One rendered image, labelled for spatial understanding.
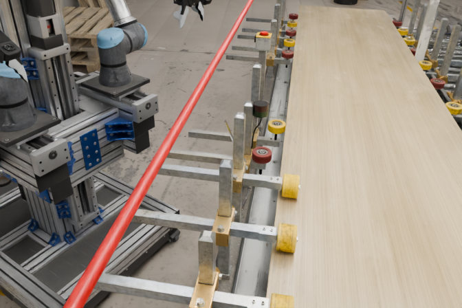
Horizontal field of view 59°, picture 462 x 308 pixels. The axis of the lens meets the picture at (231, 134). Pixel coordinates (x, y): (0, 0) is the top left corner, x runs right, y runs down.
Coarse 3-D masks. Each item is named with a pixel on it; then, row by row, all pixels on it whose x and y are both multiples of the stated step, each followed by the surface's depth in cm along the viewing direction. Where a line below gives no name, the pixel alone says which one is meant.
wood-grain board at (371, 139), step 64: (320, 64) 254; (384, 64) 257; (320, 128) 184; (384, 128) 186; (448, 128) 187; (320, 192) 144; (384, 192) 145; (448, 192) 146; (320, 256) 119; (384, 256) 119; (448, 256) 120
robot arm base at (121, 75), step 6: (102, 66) 182; (108, 66) 181; (114, 66) 181; (120, 66) 182; (126, 66) 187; (102, 72) 183; (108, 72) 182; (114, 72) 182; (120, 72) 183; (126, 72) 186; (102, 78) 184; (108, 78) 182; (114, 78) 184; (120, 78) 184; (126, 78) 186; (102, 84) 185; (108, 84) 183; (114, 84) 183; (120, 84) 184; (126, 84) 186
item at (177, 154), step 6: (174, 150) 173; (180, 150) 173; (168, 156) 172; (174, 156) 172; (180, 156) 171; (186, 156) 171; (192, 156) 170; (198, 156) 170; (204, 156) 169; (210, 156) 170; (216, 156) 170; (222, 156) 170; (228, 156) 170; (210, 162) 170; (216, 162) 170; (252, 162) 167; (258, 168) 168; (264, 168) 167
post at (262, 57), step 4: (260, 52) 200; (264, 52) 200; (260, 56) 201; (264, 56) 201; (260, 60) 202; (264, 60) 202; (264, 64) 202; (264, 68) 204; (264, 72) 205; (264, 76) 206; (264, 80) 208; (264, 84) 211; (260, 88) 209; (260, 92) 210; (260, 96) 212; (260, 124) 220; (260, 128) 220
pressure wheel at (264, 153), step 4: (256, 148) 167; (260, 148) 167; (264, 148) 167; (268, 148) 167; (252, 152) 165; (256, 152) 165; (260, 152) 165; (264, 152) 165; (268, 152) 165; (252, 156) 165; (256, 156) 162; (260, 156) 162; (264, 156) 162; (268, 156) 162; (256, 160) 163; (260, 160) 163; (264, 160) 163; (268, 160) 164; (260, 172) 170
